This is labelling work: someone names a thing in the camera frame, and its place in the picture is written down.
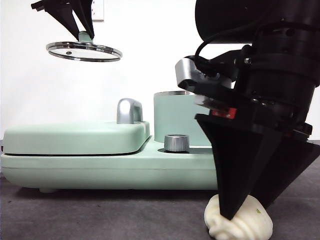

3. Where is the glass pot lid green knob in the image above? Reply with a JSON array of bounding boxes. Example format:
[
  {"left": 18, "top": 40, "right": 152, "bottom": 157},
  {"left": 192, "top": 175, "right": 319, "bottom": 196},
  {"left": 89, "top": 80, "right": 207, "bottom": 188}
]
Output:
[{"left": 46, "top": 30, "right": 123, "bottom": 63}]

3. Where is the mint green grill cover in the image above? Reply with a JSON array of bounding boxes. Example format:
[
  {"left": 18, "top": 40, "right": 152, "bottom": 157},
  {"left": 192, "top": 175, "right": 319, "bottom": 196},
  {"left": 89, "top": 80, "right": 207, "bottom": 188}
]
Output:
[{"left": 2, "top": 120, "right": 152, "bottom": 154}]

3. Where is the silver grill cover handle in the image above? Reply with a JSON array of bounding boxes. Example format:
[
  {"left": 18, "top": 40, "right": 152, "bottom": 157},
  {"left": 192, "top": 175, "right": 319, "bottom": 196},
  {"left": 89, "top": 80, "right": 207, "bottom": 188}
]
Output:
[{"left": 116, "top": 98, "right": 144, "bottom": 125}]

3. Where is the mint green pot with handle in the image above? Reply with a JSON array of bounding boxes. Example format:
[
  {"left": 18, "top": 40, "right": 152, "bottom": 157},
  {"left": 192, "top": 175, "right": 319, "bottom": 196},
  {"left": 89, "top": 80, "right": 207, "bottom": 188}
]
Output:
[{"left": 152, "top": 91, "right": 213, "bottom": 147}]

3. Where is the twisted white steamed bun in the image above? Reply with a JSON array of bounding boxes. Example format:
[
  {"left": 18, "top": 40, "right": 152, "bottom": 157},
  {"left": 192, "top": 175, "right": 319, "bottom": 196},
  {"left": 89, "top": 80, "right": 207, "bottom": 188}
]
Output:
[{"left": 204, "top": 193, "right": 274, "bottom": 240}]

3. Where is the white wall socket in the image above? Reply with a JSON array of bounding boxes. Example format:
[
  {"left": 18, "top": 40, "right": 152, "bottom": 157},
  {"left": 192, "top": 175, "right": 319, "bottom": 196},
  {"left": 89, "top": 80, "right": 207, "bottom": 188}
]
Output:
[{"left": 91, "top": 0, "right": 105, "bottom": 22}]

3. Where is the silver control knob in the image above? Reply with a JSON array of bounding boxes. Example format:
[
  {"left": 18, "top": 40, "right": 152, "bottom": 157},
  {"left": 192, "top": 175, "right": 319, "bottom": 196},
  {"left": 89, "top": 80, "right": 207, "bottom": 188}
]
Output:
[{"left": 163, "top": 134, "right": 190, "bottom": 153}]

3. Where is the mint green breakfast maker base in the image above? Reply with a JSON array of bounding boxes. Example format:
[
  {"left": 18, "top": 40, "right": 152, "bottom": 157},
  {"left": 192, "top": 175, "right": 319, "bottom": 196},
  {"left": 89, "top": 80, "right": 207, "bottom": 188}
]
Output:
[{"left": 1, "top": 136, "right": 220, "bottom": 194}]

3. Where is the black camera cable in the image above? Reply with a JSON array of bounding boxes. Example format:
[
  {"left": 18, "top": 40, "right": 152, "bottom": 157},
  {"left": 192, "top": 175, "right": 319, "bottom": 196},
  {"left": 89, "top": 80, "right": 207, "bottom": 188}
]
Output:
[{"left": 194, "top": 23, "right": 253, "bottom": 76}]

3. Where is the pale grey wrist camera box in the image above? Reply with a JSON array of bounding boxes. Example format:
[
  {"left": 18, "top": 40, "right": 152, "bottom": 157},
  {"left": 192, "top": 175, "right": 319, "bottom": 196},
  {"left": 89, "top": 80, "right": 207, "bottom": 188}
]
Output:
[{"left": 174, "top": 56, "right": 237, "bottom": 96}]

